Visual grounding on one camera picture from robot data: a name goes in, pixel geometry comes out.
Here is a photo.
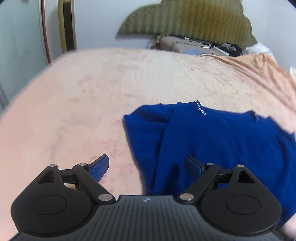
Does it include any blue knit sweater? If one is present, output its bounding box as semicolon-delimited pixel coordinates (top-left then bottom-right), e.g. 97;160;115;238
123;101;295;225

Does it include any black clothing on pillow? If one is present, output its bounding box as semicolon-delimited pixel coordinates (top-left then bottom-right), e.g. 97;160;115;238
211;42;243;57

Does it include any olive striped headboard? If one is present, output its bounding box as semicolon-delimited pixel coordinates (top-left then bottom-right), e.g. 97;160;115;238
118;0;257;49

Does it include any white fluffy cloth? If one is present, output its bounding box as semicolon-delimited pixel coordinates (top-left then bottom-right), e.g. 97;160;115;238
243;42;277;63

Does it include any frosted sliding wardrobe door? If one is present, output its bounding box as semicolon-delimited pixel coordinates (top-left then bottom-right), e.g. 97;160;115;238
0;0;48;109

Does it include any gold tower fan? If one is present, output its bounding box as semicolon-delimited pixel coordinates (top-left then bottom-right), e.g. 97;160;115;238
58;0;77;53

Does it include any pink bed blanket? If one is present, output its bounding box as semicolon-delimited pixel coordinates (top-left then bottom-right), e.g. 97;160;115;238
1;48;295;240

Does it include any orange bed sheet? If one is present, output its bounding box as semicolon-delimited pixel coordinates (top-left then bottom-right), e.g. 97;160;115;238
215;53;295;98

